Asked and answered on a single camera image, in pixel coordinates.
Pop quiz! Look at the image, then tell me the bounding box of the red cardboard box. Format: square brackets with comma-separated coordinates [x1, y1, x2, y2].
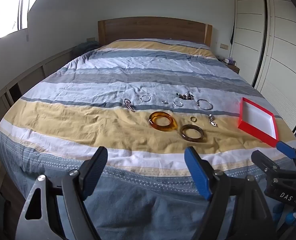
[238, 97, 280, 147]

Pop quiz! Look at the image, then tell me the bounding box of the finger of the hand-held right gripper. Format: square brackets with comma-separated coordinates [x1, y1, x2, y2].
[251, 150, 296, 182]
[276, 141, 296, 167]

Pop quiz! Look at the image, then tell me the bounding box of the striped duvet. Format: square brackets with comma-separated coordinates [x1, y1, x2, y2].
[0, 39, 296, 240]

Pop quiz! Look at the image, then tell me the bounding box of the wooden headboard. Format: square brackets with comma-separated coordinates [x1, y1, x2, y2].
[97, 17, 213, 48]

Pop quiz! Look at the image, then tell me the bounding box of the wooden nightstand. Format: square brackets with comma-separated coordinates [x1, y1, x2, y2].
[224, 62, 239, 74]

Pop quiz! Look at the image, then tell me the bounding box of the window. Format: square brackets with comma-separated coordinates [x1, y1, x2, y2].
[0, 0, 51, 43]

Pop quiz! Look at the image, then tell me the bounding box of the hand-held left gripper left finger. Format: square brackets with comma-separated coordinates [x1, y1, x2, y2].
[14, 146, 108, 240]

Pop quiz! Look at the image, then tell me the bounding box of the amber bangle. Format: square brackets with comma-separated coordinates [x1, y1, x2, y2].
[148, 111, 178, 132]

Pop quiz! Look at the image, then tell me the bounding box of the white wardrobe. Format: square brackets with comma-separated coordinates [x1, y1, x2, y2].
[229, 0, 296, 133]

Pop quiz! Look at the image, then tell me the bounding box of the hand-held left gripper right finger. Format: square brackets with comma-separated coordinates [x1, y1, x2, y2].
[184, 146, 276, 240]

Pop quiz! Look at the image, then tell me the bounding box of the teal cloth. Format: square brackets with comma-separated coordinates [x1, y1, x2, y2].
[73, 41, 98, 55]

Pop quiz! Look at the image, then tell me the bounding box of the brown bangle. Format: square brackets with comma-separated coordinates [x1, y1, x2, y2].
[180, 124, 208, 143]

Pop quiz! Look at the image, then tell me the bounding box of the person's right hand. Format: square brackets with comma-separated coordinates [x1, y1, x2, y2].
[274, 203, 296, 228]

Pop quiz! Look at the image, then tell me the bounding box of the low wooden cabinet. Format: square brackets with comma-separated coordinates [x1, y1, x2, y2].
[0, 47, 75, 188]

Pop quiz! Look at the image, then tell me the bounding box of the rhinestone bracelet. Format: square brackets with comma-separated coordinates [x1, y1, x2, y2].
[123, 99, 136, 112]

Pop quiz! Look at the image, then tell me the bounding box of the silver bangle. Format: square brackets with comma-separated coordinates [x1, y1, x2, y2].
[197, 99, 214, 110]

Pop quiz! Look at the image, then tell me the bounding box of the dark beaded bracelet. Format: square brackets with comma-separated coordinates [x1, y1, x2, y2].
[176, 92, 195, 100]

